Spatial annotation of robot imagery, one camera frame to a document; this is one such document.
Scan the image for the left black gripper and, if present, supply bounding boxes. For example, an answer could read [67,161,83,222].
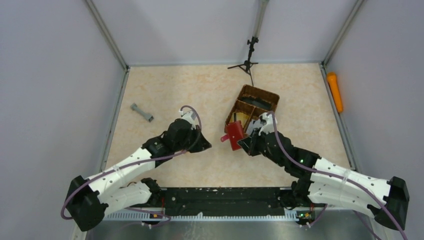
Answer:
[174,124,212,153]

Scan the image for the gold card in basket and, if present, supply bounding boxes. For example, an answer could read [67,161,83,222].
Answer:
[230,111,250,128]

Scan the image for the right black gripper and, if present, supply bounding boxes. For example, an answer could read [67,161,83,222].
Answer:
[238,127,286,167]

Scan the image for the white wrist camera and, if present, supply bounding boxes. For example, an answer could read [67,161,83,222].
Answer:
[178,110,197,130]
[253,112,278,136]

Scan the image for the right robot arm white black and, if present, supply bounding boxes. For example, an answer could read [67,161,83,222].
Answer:
[237,130,410,230]

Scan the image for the orange flashlight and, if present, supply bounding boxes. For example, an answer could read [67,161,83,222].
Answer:
[326,72,344,113]

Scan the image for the white perforated cable duct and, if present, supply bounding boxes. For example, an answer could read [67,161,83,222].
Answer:
[103,209,299,222]

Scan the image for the brown wicker divided basket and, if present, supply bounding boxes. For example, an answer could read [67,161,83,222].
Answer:
[224,84,280,132]

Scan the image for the black item in basket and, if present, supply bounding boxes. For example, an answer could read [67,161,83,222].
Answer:
[240,96,272,111]

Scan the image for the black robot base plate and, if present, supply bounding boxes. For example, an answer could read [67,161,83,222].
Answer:
[145,187,314,220]

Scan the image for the grey plastic connector piece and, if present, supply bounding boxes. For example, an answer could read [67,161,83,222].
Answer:
[130,103,154,123]

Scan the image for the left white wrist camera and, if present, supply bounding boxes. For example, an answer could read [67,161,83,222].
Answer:
[178,110,197,130]

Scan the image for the black mini tripod stand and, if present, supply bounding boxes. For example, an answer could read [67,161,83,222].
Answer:
[227,36,259,87]

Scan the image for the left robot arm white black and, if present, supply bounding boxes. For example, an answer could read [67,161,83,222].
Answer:
[61,117,212,232]

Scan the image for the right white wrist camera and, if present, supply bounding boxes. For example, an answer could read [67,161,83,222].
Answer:
[253,112,278,136]

